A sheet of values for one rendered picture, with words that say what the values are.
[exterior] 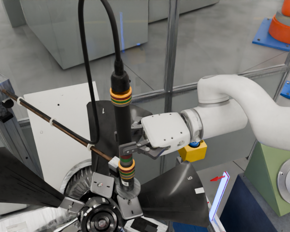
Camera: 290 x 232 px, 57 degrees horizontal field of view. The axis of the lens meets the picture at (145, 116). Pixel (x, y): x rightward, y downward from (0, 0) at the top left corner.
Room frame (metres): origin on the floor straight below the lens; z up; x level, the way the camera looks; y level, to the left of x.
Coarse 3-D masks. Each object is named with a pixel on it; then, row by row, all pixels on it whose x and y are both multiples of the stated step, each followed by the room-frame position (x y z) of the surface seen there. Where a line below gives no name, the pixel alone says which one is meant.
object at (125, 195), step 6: (108, 162) 0.44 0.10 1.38; (114, 168) 0.43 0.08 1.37; (114, 174) 0.42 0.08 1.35; (120, 180) 0.42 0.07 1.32; (138, 180) 0.44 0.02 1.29; (120, 186) 0.42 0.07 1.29; (138, 186) 0.42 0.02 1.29; (120, 192) 0.40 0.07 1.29; (126, 192) 0.40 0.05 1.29; (132, 192) 0.40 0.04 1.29; (138, 192) 0.40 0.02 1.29; (126, 198) 0.38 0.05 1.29; (132, 198) 0.39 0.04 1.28
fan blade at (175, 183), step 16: (160, 176) 0.52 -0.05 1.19; (176, 176) 0.52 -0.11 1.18; (144, 192) 0.46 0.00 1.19; (160, 192) 0.46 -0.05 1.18; (176, 192) 0.46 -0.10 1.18; (192, 192) 0.47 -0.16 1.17; (144, 208) 0.40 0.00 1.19; (160, 208) 0.41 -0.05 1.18; (176, 208) 0.41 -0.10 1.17; (192, 208) 0.42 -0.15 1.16; (208, 208) 0.43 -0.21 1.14; (192, 224) 0.38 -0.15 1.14; (208, 224) 0.38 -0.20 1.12
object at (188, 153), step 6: (198, 144) 0.76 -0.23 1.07; (204, 144) 0.76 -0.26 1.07; (180, 150) 0.77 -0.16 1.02; (186, 150) 0.73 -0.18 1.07; (192, 150) 0.73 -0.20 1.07; (198, 150) 0.74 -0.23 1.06; (204, 150) 0.75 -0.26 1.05; (186, 156) 0.72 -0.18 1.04; (192, 156) 0.73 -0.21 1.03; (198, 156) 0.74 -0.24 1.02; (204, 156) 0.75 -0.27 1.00
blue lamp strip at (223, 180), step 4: (224, 180) 0.52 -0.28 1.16; (220, 184) 0.53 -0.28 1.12; (224, 184) 0.52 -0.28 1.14; (220, 188) 0.53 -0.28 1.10; (220, 192) 0.52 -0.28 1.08; (216, 196) 0.53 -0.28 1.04; (216, 200) 0.53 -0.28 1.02; (216, 204) 0.52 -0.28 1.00; (212, 208) 0.53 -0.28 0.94; (212, 212) 0.52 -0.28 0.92; (212, 216) 0.52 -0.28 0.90
